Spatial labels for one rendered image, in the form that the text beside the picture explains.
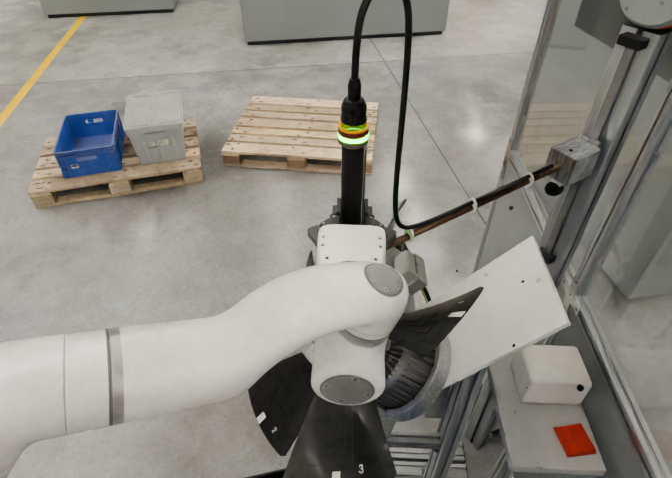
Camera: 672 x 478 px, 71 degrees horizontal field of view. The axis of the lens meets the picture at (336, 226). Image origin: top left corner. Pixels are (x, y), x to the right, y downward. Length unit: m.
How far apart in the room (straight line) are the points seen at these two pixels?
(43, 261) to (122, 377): 3.06
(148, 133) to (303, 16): 3.18
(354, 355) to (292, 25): 5.92
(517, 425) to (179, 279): 2.16
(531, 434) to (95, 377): 1.21
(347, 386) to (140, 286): 2.60
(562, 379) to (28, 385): 1.27
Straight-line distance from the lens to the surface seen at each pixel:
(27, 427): 0.49
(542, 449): 1.47
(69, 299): 3.18
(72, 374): 0.47
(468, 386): 1.36
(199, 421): 2.45
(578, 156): 1.18
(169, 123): 3.66
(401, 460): 2.24
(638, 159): 1.38
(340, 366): 0.52
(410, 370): 1.15
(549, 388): 1.47
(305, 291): 0.47
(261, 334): 0.48
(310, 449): 1.03
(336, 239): 0.68
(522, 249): 1.21
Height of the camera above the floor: 2.11
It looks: 41 degrees down
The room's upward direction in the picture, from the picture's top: straight up
